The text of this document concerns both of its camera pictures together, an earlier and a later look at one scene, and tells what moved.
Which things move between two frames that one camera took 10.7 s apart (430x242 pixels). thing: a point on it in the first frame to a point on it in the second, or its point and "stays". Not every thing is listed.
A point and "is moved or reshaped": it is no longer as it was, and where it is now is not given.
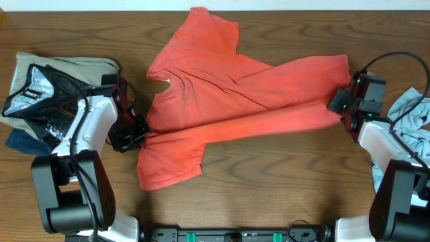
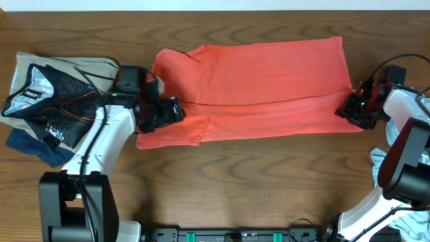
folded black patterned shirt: (47, 100) stays
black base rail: (238, 234) stays
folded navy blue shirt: (22, 140) stays
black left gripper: (144, 129) to (168, 117)
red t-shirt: (214, 93) is moved or reshaped
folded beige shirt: (87, 69) stays
